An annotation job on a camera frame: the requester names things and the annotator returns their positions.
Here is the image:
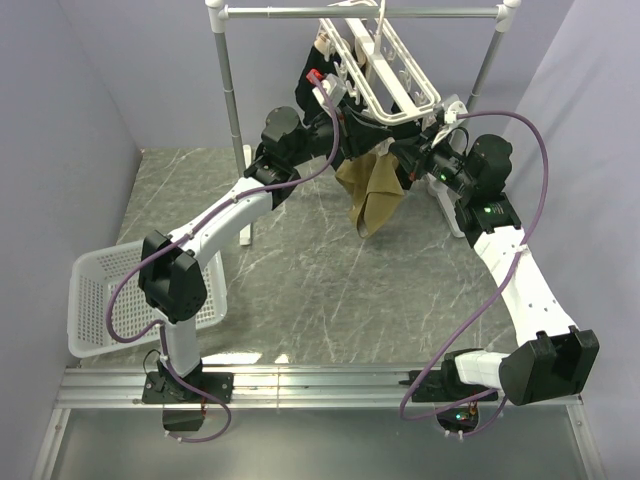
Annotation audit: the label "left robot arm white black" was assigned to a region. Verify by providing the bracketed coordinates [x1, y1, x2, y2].
[138, 105, 392, 402]

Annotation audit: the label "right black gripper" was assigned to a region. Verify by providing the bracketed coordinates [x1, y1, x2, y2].
[386, 123, 476, 198]

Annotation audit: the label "metal clothes rack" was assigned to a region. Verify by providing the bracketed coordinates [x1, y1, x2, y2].
[203, 0, 522, 247]

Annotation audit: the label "black hanging garment right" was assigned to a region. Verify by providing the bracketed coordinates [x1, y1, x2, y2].
[362, 117, 439, 151]

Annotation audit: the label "aluminium mounting rail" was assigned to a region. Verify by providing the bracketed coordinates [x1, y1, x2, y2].
[54, 363, 585, 410]

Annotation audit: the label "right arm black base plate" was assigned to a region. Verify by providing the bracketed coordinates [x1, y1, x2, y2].
[411, 370, 488, 403]

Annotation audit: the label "white plastic laundry basket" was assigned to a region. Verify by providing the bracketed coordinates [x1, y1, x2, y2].
[67, 240, 227, 358]

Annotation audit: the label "black hanging garments left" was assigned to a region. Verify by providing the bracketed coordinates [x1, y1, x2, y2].
[294, 38, 342, 127]

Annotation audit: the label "white clip hanger frame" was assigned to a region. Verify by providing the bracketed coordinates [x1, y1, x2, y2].
[319, 1, 441, 126]

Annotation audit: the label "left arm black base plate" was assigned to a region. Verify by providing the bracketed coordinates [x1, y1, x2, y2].
[141, 371, 233, 404]

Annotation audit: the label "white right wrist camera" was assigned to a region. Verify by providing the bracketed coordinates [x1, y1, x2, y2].
[431, 95, 468, 147]

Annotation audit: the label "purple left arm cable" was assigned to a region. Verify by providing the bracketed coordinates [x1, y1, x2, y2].
[107, 79, 346, 444]

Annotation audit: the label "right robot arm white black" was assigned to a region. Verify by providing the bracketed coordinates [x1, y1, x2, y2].
[390, 134, 600, 406]

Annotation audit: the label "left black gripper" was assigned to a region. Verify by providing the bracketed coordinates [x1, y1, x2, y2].
[290, 100, 394, 168]

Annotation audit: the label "tan underwear with cream waistband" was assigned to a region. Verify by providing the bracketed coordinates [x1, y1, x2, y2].
[335, 153, 405, 238]

